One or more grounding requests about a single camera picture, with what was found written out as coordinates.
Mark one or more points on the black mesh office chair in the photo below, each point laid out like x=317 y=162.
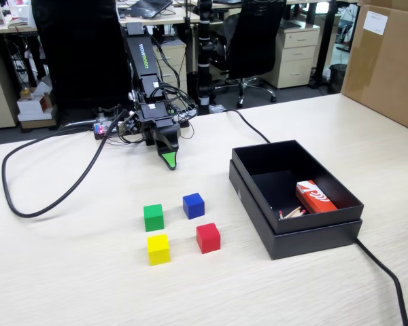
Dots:
x=255 y=40

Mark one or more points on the black waste bin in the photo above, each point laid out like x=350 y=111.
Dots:
x=337 y=78

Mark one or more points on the red and white packet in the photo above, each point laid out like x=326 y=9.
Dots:
x=314 y=198

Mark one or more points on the large black office chair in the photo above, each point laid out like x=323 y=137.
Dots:
x=81 y=51

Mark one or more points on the yellow cube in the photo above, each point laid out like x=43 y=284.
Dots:
x=158 y=251

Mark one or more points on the red cube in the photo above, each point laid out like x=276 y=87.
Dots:
x=208 y=239

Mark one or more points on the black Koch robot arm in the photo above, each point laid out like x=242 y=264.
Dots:
x=141 y=51

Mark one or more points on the black pole with white tape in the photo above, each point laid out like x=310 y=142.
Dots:
x=204 y=51

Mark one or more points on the black box lid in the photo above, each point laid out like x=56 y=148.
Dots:
x=309 y=242

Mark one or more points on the beige office desk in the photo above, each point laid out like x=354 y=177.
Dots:
x=17 y=29

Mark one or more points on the beige cabinet behind arm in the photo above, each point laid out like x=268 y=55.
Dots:
x=171 y=64

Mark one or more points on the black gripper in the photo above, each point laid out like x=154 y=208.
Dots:
x=153 y=115

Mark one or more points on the beige three drawer cabinet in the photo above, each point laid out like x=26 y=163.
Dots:
x=296 y=57

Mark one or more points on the large brown cardboard box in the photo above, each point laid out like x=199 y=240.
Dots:
x=384 y=68

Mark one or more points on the green cube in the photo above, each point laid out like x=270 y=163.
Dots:
x=153 y=219

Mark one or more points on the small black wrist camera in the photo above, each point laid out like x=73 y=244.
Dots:
x=129 y=125

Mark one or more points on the blue cube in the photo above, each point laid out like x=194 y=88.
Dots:
x=193 y=206

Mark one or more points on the controller board with red light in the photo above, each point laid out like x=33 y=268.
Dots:
x=100 y=130

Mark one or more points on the black laptop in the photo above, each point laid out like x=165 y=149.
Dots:
x=146 y=8

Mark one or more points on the black box tray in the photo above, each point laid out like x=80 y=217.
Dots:
x=279 y=159

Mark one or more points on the white cardboard box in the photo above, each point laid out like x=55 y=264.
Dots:
x=30 y=105

